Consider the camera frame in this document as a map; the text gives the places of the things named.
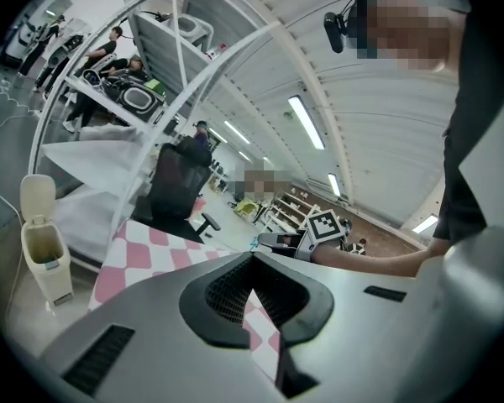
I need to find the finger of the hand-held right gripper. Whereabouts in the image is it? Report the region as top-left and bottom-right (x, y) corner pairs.
(258, 238), (304, 255)
(258, 230), (306, 245)

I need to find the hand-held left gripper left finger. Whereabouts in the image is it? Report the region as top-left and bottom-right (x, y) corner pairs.
(37, 249), (255, 403)

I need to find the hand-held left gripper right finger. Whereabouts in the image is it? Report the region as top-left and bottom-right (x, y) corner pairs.
(248, 249), (504, 403)

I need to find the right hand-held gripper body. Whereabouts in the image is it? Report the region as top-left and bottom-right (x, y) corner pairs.
(296, 209), (354, 264)

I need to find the person's right forearm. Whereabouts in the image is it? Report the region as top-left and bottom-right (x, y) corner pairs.
(310, 237), (451, 279)

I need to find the yellow-green chair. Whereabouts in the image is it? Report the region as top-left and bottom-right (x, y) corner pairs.
(234, 198), (258, 218)

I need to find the long ceiling light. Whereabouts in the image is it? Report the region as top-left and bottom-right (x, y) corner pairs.
(410, 213), (441, 235)
(327, 172), (343, 200)
(286, 94), (326, 151)
(223, 119), (252, 146)

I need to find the red white checkered tablecloth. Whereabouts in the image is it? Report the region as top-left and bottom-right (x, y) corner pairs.
(87, 218), (286, 384)

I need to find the black office chair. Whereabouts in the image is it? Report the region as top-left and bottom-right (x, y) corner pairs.
(132, 135), (222, 245)

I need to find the beige trash bin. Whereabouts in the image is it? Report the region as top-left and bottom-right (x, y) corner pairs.
(19, 173), (75, 311)

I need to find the white metal shelf rack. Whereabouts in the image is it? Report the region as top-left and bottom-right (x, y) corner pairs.
(27, 0), (289, 268)

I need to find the person's black shirt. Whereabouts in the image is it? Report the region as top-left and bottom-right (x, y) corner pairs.
(431, 0), (504, 245)

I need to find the black white oval device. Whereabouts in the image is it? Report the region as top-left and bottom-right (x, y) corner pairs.
(116, 82), (163, 116)

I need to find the person's head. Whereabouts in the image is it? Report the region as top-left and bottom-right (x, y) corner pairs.
(354, 0), (467, 73)

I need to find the white gray device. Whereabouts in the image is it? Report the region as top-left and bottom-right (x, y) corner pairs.
(174, 12), (214, 55)

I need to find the black head camera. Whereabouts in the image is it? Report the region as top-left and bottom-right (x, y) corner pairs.
(323, 0), (360, 55)

